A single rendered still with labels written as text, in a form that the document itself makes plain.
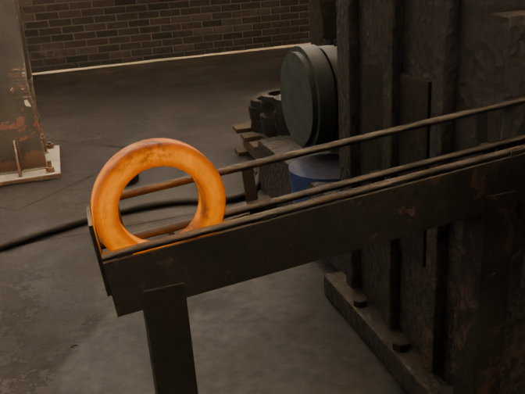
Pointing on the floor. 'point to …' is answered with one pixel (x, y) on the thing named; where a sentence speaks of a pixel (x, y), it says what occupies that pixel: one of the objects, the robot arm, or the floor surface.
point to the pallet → (262, 123)
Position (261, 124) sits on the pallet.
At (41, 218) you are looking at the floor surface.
